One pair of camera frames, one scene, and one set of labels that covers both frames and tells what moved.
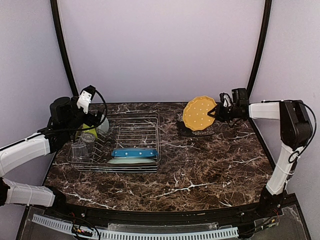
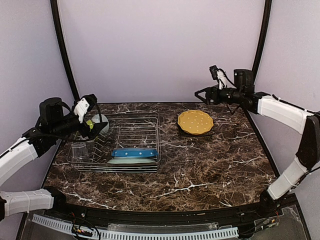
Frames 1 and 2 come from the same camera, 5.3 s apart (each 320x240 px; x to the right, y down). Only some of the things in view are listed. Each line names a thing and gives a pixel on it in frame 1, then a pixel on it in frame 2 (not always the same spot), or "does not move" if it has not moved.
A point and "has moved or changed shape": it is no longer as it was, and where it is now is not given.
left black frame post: (59, 34) does not move
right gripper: (222, 112) → (211, 95)
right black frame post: (260, 51) does not move
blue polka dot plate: (134, 152) does not move
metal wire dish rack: (129, 142) does not move
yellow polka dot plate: (195, 114) has moved or changed shape
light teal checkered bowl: (103, 128) does not move
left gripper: (93, 118) → (83, 128)
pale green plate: (131, 161) does not move
